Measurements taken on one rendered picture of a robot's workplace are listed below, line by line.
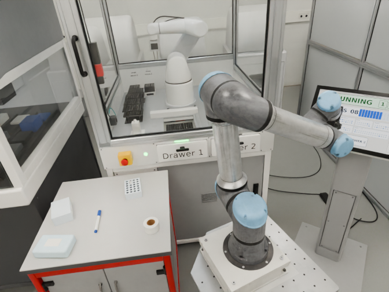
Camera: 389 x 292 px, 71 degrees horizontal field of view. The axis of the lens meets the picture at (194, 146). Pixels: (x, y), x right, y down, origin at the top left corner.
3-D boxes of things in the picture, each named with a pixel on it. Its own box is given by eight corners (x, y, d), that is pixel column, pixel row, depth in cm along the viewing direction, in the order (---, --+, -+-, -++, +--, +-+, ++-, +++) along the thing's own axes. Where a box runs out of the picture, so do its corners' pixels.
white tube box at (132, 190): (142, 196, 145) (140, 191, 143) (126, 200, 144) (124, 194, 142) (140, 182, 156) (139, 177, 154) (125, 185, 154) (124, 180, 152)
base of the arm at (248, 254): (275, 259, 100) (278, 241, 95) (236, 270, 98) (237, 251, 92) (257, 228, 113) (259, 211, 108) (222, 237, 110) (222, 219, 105)
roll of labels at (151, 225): (147, 237, 122) (146, 230, 120) (142, 226, 128) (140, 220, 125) (162, 230, 125) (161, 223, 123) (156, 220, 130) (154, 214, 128)
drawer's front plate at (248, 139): (259, 150, 165) (260, 134, 159) (212, 156, 163) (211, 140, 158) (259, 149, 167) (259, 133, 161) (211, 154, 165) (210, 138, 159)
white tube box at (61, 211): (73, 220, 134) (70, 212, 131) (54, 226, 131) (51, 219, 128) (72, 204, 144) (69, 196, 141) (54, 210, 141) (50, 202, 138)
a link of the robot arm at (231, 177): (228, 222, 104) (208, 87, 75) (214, 197, 116) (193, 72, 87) (257, 212, 106) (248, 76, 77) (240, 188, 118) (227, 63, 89)
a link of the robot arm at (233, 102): (240, 88, 65) (364, 135, 87) (222, 75, 74) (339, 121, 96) (219, 130, 69) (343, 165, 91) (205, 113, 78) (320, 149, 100)
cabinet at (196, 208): (266, 238, 209) (275, 150, 168) (130, 256, 203) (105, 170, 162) (237, 167, 290) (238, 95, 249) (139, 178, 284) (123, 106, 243)
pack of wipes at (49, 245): (77, 240, 123) (74, 233, 121) (68, 258, 115) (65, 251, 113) (45, 240, 124) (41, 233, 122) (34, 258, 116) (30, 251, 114)
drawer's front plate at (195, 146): (207, 156, 163) (206, 141, 158) (158, 162, 162) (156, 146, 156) (207, 155, 165) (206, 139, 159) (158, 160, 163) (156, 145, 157)
